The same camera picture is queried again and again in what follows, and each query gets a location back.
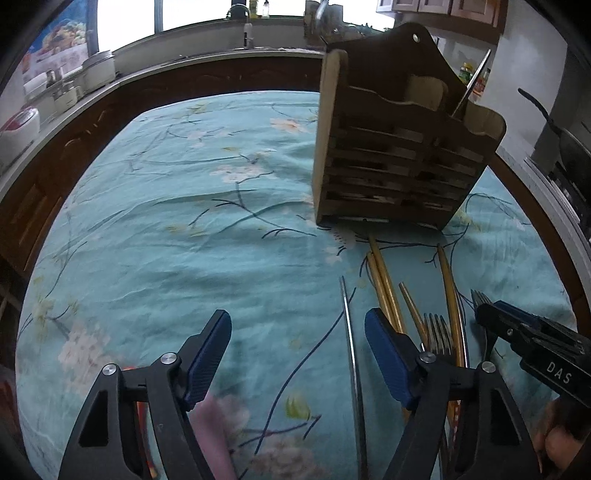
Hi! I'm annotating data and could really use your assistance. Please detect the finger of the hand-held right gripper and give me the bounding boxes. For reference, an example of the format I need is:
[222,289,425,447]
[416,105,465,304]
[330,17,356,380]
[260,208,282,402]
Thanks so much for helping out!
[475,301,546,344]

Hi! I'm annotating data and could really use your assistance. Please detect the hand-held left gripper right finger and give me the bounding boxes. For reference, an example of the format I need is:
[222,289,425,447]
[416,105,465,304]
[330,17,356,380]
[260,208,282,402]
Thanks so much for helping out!
[365,308,541,480]

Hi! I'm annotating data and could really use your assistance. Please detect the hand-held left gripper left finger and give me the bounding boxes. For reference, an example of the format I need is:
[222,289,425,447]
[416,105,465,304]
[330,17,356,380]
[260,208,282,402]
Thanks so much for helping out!
[58,309,232,480]

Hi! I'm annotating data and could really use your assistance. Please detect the silver fork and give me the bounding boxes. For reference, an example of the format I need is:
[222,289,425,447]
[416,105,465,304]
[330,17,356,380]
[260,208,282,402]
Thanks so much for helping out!
[420,313,455,367]
[470,289,499,363]

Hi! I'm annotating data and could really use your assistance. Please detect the silver table knife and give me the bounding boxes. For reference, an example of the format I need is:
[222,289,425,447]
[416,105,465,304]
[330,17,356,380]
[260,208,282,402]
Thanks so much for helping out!
[339,275,370,480]
[451,48,492,119]

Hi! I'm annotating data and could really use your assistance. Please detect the brown wooden utensil holder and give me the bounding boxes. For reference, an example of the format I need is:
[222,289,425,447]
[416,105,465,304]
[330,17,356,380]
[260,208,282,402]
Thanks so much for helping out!
[313,22,506,232]

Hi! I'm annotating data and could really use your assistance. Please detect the person's right hand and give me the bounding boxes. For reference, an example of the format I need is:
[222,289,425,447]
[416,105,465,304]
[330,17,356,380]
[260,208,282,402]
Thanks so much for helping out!
[531,401,591,477]

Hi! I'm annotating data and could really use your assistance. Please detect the pink cloth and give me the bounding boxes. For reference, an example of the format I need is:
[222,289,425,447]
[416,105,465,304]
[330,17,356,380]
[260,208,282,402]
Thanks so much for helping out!
[190,392,237,480]

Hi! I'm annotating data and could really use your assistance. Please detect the teal floral tablecloth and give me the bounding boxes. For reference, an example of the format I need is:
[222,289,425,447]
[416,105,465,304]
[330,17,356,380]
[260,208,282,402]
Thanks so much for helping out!
[16,90,578,480]

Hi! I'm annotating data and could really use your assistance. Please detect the steel stove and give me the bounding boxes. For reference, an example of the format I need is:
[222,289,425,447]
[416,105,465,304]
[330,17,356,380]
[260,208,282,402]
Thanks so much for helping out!
[524,157,591,227]

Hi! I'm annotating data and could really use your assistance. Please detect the red and white rice cooker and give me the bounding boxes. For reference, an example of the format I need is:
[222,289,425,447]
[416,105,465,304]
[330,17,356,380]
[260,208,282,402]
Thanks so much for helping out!
[0,106,41,163]

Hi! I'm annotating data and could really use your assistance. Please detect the small white kitchen appliance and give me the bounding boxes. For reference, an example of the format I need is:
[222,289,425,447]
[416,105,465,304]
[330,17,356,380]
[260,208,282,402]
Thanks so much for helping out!
[52,80,80,112]

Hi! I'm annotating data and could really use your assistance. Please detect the brown upper kitchen cabinets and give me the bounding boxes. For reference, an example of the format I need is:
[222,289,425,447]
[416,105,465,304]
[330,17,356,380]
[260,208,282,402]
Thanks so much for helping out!
[376,0,509,33]

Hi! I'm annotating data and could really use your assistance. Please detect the white storage container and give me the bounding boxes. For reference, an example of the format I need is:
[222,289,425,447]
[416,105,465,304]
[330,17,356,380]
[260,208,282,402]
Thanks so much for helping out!
[24,69,49,100]

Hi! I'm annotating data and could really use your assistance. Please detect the chrome kitchen faucet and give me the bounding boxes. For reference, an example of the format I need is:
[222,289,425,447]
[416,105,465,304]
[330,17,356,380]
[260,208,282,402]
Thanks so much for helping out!
[225,4,256,49]

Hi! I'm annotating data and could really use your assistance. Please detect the kitchen window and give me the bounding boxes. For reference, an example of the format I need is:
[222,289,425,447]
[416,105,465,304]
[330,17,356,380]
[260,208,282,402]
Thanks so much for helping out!
[92,0,398,34]

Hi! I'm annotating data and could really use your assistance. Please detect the black handled frying pan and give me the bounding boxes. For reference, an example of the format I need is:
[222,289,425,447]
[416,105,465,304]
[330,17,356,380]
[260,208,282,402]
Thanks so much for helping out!
[517,88,591,186]

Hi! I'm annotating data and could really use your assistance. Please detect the wall poster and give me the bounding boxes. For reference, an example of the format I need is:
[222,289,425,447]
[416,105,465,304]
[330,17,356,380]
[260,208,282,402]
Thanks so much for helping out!
[21,0,100,88]

